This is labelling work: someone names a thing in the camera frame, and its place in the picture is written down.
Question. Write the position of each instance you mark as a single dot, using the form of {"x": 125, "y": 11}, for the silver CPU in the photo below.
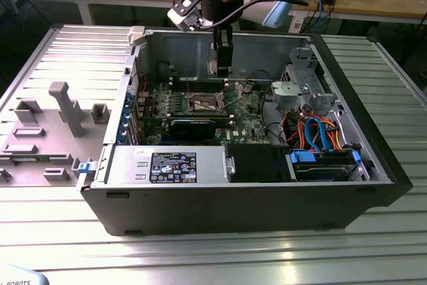
{"x": 213, "y": 67}

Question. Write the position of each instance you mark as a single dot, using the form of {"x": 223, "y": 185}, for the black RAM slot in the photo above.
{"x": 200, "y": 87}
{"x": 223, "y": 121}
{"x": 200, "y": 81}

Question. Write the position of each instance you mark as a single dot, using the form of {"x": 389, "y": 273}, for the CPU socket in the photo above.
{"x": 200, "y": 106}

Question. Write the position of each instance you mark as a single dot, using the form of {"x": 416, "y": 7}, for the white plastic case latch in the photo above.
{"x": 136, "y": 35}

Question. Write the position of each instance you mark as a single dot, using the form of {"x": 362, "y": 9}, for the white label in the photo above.
{"x": 299, "y": 24}

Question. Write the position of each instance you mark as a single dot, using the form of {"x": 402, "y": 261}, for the grey metal drive cage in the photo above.
{"x": 287, "y": 93}

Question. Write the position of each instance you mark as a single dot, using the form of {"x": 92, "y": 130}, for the green motherboard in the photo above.
{"x": 247, "y": 121}

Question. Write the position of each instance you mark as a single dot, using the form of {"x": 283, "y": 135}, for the black graphics card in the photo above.
{"x": 193, "y": 130}

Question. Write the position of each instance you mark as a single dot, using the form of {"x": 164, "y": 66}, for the silver power supply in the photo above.
{"x": 210, "y": 165}

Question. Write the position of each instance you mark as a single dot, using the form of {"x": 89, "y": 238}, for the hard disk in blue carrier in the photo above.
{"x": 320, "y": 171}

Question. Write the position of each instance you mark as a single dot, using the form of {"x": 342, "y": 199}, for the blue plastic clip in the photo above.
{"x": 85, "y": 168}

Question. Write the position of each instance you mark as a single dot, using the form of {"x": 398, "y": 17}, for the black open PC case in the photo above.
{"x": 233, "y": 211}

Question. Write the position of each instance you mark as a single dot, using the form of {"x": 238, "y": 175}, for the grey parts rack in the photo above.
{"x": 50, "y": 151}

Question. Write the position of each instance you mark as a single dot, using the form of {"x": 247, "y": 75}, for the green RAM stick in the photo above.
{"x": 33, "y": 158}

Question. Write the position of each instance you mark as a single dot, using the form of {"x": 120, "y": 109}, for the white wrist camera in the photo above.
{"x": 180, "y": 18}

